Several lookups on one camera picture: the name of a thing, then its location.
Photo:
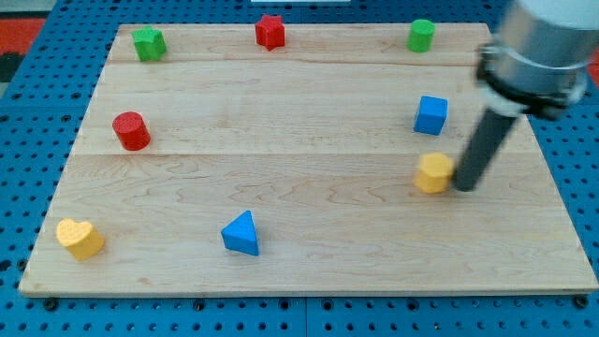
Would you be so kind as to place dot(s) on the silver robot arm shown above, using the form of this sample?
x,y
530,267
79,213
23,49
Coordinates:
x,y
536,60

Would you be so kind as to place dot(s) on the wooden board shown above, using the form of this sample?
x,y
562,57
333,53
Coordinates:
x,y
316,139

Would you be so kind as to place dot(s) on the blue triangle block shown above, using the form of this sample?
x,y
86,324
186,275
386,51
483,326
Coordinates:
x,y
240,235

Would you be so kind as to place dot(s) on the yellow hexagon block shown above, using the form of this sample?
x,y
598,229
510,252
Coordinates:
x,y
434,172

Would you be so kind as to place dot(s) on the red star block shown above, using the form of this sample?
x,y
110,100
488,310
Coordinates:
x,y
270,32

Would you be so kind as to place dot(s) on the blue cube block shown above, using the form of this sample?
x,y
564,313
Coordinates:
x,y
431,115

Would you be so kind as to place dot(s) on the red cylinder block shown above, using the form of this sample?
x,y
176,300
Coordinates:
x,y
131,131

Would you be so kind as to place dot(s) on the green cylinder block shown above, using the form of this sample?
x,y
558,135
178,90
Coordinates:
x,y
420,36

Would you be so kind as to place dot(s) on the green star block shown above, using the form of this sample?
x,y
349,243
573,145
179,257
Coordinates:
x,y
149,44

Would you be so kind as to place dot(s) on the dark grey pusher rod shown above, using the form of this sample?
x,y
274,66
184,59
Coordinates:
x,y
483,145

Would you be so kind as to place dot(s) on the yellow heart block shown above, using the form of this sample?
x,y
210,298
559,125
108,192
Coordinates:
x,y
81,239

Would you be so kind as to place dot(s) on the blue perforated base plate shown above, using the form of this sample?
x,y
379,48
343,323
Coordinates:
x,y
53,74

